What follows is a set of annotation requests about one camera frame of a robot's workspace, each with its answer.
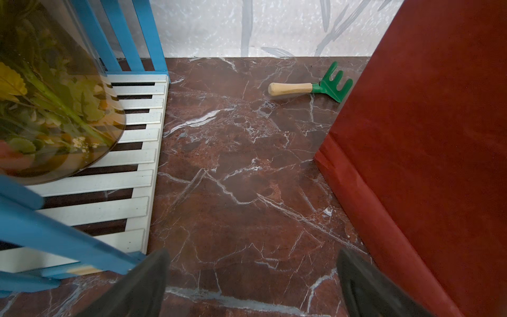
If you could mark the green toy rake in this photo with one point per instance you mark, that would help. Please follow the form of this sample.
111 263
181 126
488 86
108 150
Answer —
327 86

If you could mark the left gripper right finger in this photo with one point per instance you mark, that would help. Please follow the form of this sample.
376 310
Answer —
368 292

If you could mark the glass vase with plants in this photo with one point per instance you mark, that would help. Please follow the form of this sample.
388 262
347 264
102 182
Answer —
59 114

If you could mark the red paper bag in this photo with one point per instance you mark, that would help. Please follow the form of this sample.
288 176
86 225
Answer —
417 155

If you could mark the blue white slatted rack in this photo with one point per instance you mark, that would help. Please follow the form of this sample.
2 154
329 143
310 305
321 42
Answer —
98 219

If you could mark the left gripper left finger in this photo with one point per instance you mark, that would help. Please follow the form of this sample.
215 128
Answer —
139 293

